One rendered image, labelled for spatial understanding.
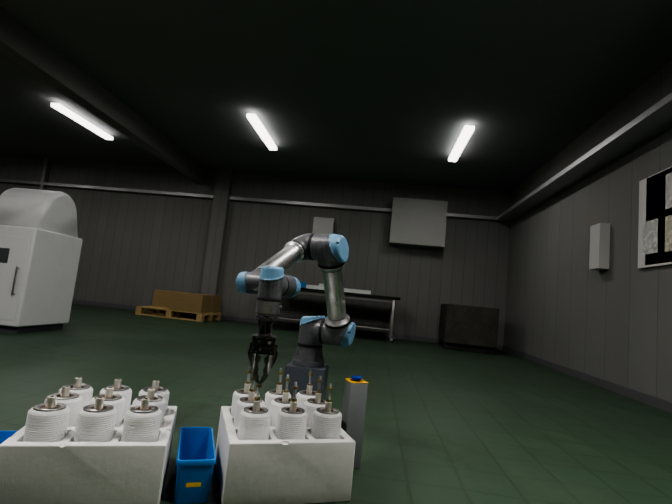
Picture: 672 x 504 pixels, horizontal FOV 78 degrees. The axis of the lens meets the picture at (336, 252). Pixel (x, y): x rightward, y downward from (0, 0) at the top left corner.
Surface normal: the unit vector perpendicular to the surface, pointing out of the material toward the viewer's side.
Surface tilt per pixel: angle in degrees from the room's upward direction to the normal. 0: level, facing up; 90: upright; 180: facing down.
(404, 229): 90
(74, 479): 90
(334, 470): 90
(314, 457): 90
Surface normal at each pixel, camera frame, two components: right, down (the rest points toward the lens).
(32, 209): -0.01, -0.43
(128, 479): 0.29, -0.07
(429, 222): -0.10, -0.12
